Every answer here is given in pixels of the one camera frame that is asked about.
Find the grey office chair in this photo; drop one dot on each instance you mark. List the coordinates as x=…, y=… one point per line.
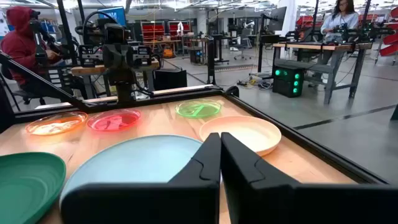
x=244, y=42

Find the dark monitor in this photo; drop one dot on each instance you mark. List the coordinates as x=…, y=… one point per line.
x=277, y=18

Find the translucent orange plastic plate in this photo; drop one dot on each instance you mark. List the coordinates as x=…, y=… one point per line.
x=56, y=124

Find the dark green plastic plate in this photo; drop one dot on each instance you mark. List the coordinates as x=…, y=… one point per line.
x=25, y=186

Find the translucent green plastic plate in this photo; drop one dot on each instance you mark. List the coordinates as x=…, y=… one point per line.
x=197, y=109

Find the translucent red plastic plate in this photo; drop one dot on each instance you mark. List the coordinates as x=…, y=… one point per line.
x=113, y=121

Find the black computer with green lights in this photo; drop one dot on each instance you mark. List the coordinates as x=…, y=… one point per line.
x=287, y=84

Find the black table frame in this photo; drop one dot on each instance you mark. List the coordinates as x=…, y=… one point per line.
x=186, y=95

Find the wooden workbench with grey legs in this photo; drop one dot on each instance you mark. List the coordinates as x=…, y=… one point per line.
x=311, y=46

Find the black robot arms on workbench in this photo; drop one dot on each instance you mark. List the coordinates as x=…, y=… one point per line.
x=367, y=31

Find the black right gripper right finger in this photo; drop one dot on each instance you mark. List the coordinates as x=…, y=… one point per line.
x=264, y=199

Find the red bin shelf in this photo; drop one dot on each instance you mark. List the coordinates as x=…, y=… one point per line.
x=153, y=31
x=174, y=29

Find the black box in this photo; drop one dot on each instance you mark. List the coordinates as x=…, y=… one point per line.
x=169, y=79

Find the cream plastic plate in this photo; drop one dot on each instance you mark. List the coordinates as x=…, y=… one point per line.
x=248, y=130

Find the black corner clamp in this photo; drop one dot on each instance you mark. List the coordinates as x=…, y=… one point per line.
x=233, y=91

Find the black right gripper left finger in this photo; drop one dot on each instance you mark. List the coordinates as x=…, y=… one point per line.
x=186, y=199

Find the black stand post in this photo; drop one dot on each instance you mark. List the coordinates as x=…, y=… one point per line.
x=211, y=59

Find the black office chair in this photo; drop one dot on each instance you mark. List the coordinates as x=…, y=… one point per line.
x=21, y=93

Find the light blue plastic plate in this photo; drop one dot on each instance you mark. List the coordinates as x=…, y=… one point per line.
x=130, y=161

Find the red storage bins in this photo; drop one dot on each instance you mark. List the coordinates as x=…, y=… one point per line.
x=390, y=39

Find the person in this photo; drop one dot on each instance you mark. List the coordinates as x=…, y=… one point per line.
x=339, y=20
x=18, y=43

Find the blue computer monitor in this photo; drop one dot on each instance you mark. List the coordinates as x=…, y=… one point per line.
x=116, y=15

